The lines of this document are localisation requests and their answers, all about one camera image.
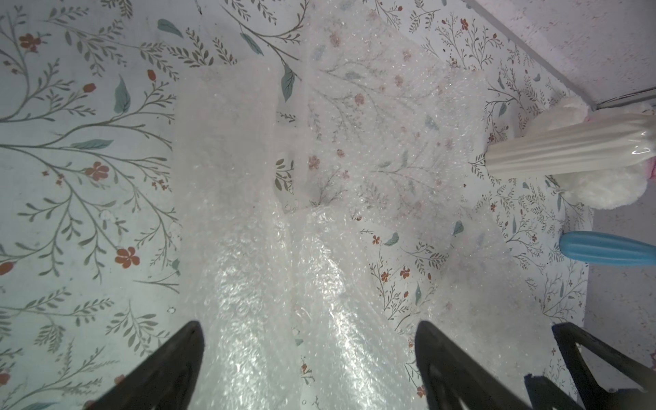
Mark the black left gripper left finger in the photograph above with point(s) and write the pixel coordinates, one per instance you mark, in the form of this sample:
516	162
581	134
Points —
165	380

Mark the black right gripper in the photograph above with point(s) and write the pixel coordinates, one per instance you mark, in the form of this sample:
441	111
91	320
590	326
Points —
604	377

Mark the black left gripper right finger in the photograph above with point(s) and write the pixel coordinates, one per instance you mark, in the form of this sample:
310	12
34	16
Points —
452	379

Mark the blue vase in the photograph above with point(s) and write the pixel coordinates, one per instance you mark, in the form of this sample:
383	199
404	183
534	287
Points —
598	248

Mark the bubble wrap around vase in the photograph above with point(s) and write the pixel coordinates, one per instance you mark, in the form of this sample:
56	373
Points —
363	359

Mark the white cream vase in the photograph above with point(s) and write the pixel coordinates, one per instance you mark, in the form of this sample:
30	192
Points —
623	141

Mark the bubble wrap sheet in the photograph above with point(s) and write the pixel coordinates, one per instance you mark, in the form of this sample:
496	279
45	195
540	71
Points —
235	269

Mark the white plush dog pink shirt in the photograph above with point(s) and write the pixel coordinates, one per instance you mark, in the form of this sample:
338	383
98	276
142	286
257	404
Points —
601	189

